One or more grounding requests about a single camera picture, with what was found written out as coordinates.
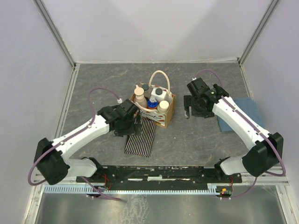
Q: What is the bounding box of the watermelon print canvas bag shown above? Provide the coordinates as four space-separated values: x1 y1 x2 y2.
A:
131 70 176 128

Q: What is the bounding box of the white square bottle dark cap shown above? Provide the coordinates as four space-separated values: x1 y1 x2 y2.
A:
151 88 167 103

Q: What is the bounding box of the light blue cable duct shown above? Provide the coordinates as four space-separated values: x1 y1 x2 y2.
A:
43 183 221 196

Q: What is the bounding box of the blue orange spray bottle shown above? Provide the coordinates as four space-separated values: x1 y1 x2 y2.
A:
147 96 159 110

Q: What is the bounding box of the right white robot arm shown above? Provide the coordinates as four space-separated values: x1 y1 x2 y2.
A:
184 88 284 182

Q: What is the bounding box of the black white striped cloth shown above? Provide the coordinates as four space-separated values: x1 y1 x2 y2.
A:
124 118 156 158

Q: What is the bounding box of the aluminium frame post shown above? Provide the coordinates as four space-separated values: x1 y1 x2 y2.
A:
33 0 76 68
238 0 280 66

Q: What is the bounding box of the left aluminium frame post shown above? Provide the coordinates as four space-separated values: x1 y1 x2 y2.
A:
33 0 76 68

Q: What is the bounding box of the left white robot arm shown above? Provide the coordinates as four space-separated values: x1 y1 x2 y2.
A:
34 100 141 185

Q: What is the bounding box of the pink beige bottle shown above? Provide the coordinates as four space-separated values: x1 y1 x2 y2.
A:
134 85 147 108

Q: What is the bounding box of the right aluminium frame post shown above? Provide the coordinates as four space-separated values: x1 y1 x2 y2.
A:
238 0 280 66

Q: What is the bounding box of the blue folded cloth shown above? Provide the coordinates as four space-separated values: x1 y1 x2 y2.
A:
217 97 265 132

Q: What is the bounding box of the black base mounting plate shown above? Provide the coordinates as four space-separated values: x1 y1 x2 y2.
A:
87 165 242 186

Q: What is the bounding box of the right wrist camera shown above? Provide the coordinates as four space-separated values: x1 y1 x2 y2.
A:
187 78 210 98

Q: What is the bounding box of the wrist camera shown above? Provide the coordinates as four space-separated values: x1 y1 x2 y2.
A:
120 99 138 117
187 78 210 98

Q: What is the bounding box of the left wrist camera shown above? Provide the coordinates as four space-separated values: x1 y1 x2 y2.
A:
120 99 138 117

